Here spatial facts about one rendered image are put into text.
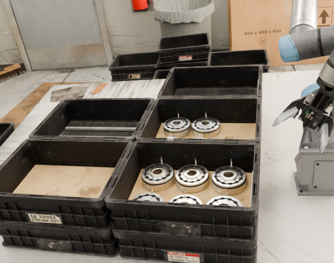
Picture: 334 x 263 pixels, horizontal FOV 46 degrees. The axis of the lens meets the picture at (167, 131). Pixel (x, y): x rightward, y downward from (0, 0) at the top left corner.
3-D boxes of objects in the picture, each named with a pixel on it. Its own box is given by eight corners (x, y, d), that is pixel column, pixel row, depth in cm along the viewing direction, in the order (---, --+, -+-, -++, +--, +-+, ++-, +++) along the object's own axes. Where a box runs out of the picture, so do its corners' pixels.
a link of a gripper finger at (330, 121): (317, 138, 107) (312, 108, 104) (318, 135, 109) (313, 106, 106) (335, 137, 105) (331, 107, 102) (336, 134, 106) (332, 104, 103)
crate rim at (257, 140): (261, 102, 144) (261, 96, 143) (259, 148, 120) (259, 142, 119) (156, 103, 154) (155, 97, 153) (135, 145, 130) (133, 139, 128)
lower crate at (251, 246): (259, 200, 130) (259, 171, 124) (257, 274, 106) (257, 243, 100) (144, 193, 140) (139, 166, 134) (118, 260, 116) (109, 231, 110)
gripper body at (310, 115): (290, 120, 103) (313, 81, 95) (298, 108, 109) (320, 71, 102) (318, 134, 101) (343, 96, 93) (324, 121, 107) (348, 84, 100)
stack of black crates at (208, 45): (215, 84, 339) (211, 32, 316) (213, 102, 311) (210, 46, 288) (166, 86, 347) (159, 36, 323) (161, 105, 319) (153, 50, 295)
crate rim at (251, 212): (259, 148, 120) (259, 142, 119) (257, 218, 95) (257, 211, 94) (135, 145, 130) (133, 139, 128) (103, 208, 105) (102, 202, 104)
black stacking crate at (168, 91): (262, 90, 174) (262, 66, 168) (260, 124, 150) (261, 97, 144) (175, 91, 184) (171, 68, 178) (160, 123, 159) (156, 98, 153)
